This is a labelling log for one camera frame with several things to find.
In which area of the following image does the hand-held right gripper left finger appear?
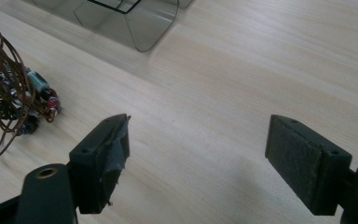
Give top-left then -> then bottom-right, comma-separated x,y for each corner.
68,113 -> 131,215

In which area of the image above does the clear grey plastic box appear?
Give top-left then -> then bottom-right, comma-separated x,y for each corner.
31,0 -> 195,53

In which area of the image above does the brown cord beaded necklace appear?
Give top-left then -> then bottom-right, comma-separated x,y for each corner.
0,17 -> 62,158

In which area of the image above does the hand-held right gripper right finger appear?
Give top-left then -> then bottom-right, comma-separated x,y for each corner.
264,114 -> 353,217

